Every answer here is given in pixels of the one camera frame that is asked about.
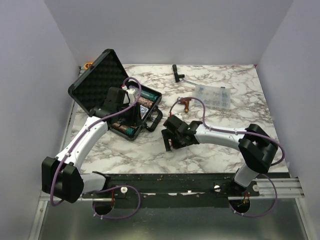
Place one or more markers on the aluminium extrusion rail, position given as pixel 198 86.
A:
pixel 287 188

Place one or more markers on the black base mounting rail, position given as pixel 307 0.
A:
pixel 176 190

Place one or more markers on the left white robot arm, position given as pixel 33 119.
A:
pixel 61 177

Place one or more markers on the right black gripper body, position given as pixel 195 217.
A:
pixel 177 142

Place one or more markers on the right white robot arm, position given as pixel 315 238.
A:
pixel 256 147

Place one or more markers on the brown copper tool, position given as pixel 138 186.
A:
pixel 186 102

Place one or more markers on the black T-handle wrench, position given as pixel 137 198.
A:
pixel 180 77

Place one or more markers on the clear plastic organizer box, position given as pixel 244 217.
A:
pixel 213 97

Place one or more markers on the black poker chip case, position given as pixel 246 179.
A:
pixel 91 91

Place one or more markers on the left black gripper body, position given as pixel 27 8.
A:
pixel 130 117

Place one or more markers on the blue card deck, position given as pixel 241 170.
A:
pixel 143 111

